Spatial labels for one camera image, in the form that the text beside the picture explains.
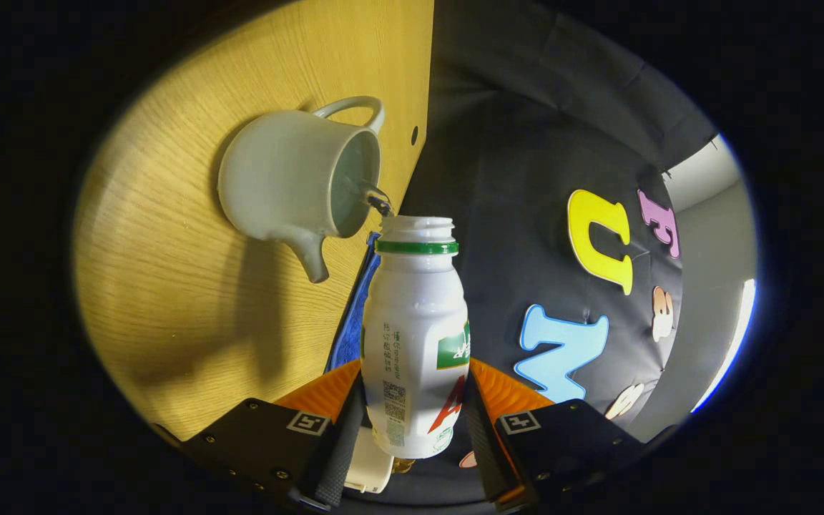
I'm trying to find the blue folded towel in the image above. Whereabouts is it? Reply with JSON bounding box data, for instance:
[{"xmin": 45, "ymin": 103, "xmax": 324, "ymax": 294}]
[{"xmin": 325, "ymin": 230, "xmax": 384, "ymax": 374}]

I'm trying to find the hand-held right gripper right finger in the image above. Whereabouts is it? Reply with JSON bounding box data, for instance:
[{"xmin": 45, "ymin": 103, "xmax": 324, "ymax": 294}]
[{"xmin": 463, "ymin": 358, "xmax": 645, "ymax": 510}]

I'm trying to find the white ceramic teacup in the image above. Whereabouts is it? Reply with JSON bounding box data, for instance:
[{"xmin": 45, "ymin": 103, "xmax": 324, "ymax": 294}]
[{"xmin": 217, "ymin": 96, "xmax": 393, "ymax": 284}]

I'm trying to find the white water bottle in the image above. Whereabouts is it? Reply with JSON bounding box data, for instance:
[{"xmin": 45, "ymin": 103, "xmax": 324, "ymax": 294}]
[{"xmin": 360, "ymin": 216, "xmax": 470, "ymax": 460}]

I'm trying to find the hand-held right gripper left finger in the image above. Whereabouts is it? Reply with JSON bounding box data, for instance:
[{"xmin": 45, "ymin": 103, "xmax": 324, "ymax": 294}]
[{"xmin": 183, "ymin": 358, "xmax": 368, "ymax": 510}]

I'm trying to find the white toaster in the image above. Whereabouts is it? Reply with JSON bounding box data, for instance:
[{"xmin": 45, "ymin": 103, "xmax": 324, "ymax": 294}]
[{"xmin": 344, "ymin": 426, "xmax": 395, "ymax": 494}]

